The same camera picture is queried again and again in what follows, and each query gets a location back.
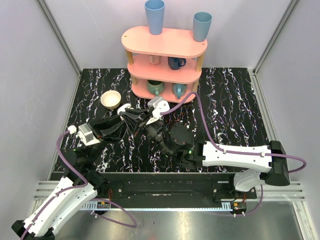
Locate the light blue butterfly mug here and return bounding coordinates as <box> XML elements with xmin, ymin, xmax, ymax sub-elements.
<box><xmin>172</xmin><ymin>83</ymin><xmax>187</xmax><ymax>100</ymax></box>

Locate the white earbud case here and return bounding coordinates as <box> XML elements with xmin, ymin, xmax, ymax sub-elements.
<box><xmin>117</xmin><ymin>103</ymin><xmax>133</xmax><ymax>115</ymax></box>

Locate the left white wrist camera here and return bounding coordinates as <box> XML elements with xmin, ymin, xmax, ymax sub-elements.
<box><xmin>67</xmin><ymin>123</ymin><xmax>101</xmax><ymax>146</ymax></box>

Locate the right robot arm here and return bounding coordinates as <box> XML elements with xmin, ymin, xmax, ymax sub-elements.
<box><xmin>117</xmin><ymin>101</ymin><xmax>290</xmax><ymax>199</ymax></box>

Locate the blue plastic tumbler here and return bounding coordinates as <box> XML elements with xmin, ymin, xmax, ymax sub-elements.
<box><xmin>144</xmin><ymin>0</ymin><xmax>165</xmax><ymax>35</ymax></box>
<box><xmin>192</xmin><ymin>12</ymin><xmax>212</xmax><ymax>42</ymax></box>

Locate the purple cable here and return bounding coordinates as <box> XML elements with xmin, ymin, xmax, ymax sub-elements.
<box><xmin>19</xmin><ymin>129</ymin><xmax>138</xmax><ymax>240</ymax></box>
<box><xmin>161</xmin><ymin>91</ymin><xmax>308</xmax><ymax>218</ymax></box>

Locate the aluminium rail frame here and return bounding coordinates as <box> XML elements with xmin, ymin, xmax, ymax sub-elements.
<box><xmin>32</xmin><ymin>181</ymin><xmax>307</xmax><ymax>218</ymax></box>

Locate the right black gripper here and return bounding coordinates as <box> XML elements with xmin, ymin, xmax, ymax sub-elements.
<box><xmin>120</xmin><ymin>107</ymin><xmax>174</xmax><ymax>158</ymax></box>

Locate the green glazed mug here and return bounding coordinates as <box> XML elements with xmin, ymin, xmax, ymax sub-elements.
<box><xmin>147</xmin><ymin>80</ymin><xmax>165</xmax><ymax>97</ymax></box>

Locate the right blue plastic tumbler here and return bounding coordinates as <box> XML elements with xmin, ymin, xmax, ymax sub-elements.
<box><xmin>192</xmin><ymin>12</ymin><xmax>212</xmax><ymax>42</ymax></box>

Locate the pink mug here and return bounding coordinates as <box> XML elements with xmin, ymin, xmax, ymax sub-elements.
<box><xmin>149</xmin><ymin>55</ymin><xmax>162</xmax><ymax>65</ymax></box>

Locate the dark blue mug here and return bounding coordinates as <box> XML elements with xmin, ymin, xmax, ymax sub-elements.
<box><xmin>167</xmin><ymin>57</ymin><xmax>187</xmax><ymax>71</ymax></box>

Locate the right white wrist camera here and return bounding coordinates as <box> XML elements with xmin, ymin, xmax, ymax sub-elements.
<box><xmin>146</xmin><ymin>96</ymin><xmax>170</xmax><ymax>125</ymax></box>

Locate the pink three-tier wooden shelf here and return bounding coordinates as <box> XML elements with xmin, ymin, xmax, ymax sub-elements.
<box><xmin>121</xmin><ymin>26</ymin><xmax>208</xmax><ymax>103</ymax></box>

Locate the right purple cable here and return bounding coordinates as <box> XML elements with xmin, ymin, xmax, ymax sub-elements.
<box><xmin>161</xmin><ymin>91</ymin><xmax>308</xmax><ymax>218</ymax></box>

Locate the left blue plastic tumbler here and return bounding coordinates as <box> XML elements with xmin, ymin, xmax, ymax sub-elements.
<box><xmin>144</xmin><ymin>0</ymin><xmax>165</xmax><ymax>35</ymax></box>

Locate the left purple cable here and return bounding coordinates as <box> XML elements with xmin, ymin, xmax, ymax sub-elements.
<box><xmin>19</xmin><ymin>129</ymin><xmax>138</xmax><ymax>240</ymax></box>

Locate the cream ceramic bowl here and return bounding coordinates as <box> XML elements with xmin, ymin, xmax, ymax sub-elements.
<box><xmin>100</xmin><ymin>90</ymin><xmax>122</xmax><ymax>110</ymax></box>

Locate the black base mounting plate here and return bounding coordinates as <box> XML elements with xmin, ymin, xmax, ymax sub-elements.
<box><xmin>103</xmin><ymin>172</ymin><xmax>254</xmax><ymax>200</ymax></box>

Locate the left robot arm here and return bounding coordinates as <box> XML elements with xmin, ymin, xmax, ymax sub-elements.
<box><xmin>11</xmin><ymin>115</ymin><xmax>127</xmax><ymax>240</ymax></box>

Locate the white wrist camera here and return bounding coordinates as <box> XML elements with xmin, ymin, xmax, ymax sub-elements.
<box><xmin>146</xmin><ymin>96</ymin><xmax>170</xmax><ymax>125</ymax></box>
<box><xmin>67</xmin><ymin>123</ymin><xmax>101</xmax><ymax>146</ymax></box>

